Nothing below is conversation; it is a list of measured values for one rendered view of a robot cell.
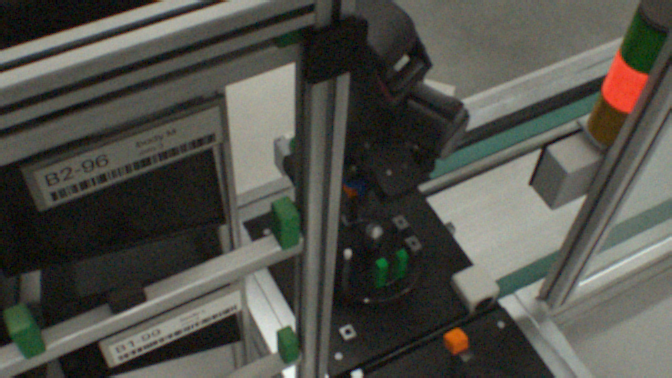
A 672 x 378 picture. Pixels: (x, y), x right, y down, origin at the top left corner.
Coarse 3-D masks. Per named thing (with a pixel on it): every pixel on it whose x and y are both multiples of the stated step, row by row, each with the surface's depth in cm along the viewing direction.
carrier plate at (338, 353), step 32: (416, 192) 112; (256, 224) 108; (416, 224) 109; (448, 256) 106; (288, 288) 102; (416, 288) 103; (448, 288) 103; (352, 320) 100; (384, 320) 100; (416, 320) 100; (448, 320) 101; (352, 352) 98; (384, 352) 98
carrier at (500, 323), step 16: (480, 320) 101; (496, 320) 101; (512, 320) 101; (480, 336) 99; (496, 336) 100; (512, 336) 100; (416, 352) 98; (432, 352) 98; (448, 352) 98; (480, 352) 98; (496, 352) 98; (512, 352) 98; (528, 352) 98; (384, 368) 96; (400, 368) 97; (416, 368) 97; (432, 368) 97; (448, 368) 97; (480, 368) 95; (496, 368) 97; (512, 368) 97; (528, 368) 97; (544, 368) 97
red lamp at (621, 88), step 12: (612, 72) 75; (624, 72) 73; (636, 72) 72; (612, 84) 75; (624, 84) 74; (636, 84) 73; (612, 96) 76; (624, 96) 75; (636, 96) 74; (624, 108) 76
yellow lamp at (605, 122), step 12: (600, 96) 78; (600, 108) 78; (612, 108) 77; (588, 120) 81; (600, 120) 79; (612, 120) 78; (624, 120) 77; (600, 132) 80; (612, 132) 79; (612, 144) 80
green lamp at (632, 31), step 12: (636, 12) 70; (636, 24) 70; (624, 36) 73; (636, 36) 70; (648, 36) 69; (660, 36) 68; (624, 48) 72; (636, 48) 71; (648, 48) 70; (660, 48) 69; (624, 60) 73; (636, 60) 71; (648, 60) 71; (648, 72) 72
